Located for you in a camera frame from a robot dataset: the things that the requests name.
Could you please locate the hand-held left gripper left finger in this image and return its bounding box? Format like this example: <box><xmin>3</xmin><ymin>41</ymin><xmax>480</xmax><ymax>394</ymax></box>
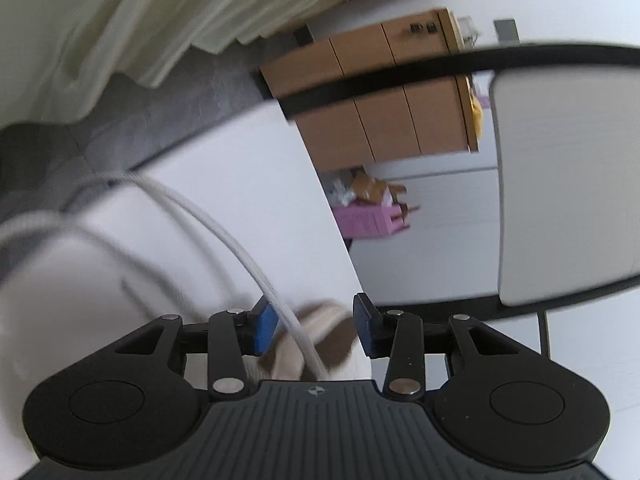
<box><xmin>109</xmin><ymin>297</ymin><xmax>278</xmax><ymax>401</ymax></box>

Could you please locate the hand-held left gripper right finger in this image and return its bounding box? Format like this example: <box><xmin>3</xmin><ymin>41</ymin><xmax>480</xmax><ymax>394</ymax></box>
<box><xmin>353</xmin><ymin>292</ymin><xmax>521</xmax><ymax>402</ymax></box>

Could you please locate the white and brown sneaker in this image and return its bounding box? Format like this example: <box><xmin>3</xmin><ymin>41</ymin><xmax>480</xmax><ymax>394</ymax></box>
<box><xmin>245</xmin><ymin>300</ymin><xmax>373</xmax><ymax>391</ymax></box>

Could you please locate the white shoelace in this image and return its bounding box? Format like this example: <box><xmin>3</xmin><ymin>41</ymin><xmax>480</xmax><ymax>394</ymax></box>
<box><xmin>0</xmin><ymin>172</ymin><xmax>331</xmax><ymax>381</ymax></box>

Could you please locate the pink carton box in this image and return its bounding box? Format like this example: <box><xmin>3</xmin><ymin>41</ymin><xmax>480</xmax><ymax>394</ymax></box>
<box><xmin>332</xmin><ymin>202</ymin><xmax>411</xmax><ymax>241</ymax></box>

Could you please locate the crumpled clear plastic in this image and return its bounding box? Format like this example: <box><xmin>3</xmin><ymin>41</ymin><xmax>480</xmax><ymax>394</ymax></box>
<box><xmin>325</xmin><ymin>172</ymin><xmax>358</xmax><ymax>206</ymax></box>

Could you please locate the brown cardboard box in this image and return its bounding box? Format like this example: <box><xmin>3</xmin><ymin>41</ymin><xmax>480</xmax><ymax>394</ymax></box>
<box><xmin>350</xmin><ymin>170</ymin><xmax>421</xmax><ymax>213</ymax></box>

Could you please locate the wooden nightstand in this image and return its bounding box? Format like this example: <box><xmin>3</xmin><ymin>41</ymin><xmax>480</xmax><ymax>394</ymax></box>
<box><xmin>260</xmin><ymin>8</ymin><xmax>481</xmax><ymax>173</ymax></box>

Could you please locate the yellow packet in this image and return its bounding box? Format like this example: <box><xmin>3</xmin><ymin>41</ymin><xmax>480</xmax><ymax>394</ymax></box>
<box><xmin>469</xmin><ymin>92</ymin><xmax>485</xmax><ymax>141</ymax></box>

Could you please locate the cream quilted bed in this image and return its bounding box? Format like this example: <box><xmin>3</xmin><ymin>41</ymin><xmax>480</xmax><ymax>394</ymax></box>
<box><xmin>0</xmin><ymin>0</ymin><xmax>551</xmax><ymax>128</ymax></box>

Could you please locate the white chair with black frame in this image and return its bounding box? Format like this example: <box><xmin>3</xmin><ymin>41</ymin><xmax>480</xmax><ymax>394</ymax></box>
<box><xmin>0</xmin><ymin>42</ymin><xmax>640</xmax><ymax>411</ymax></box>

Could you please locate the grey wall socket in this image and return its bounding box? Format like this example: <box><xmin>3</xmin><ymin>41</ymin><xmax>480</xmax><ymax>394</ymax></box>
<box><xmin>494</xmin><ymin>19</ymin><xmax>521</xmax><ymax>43</ymax></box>

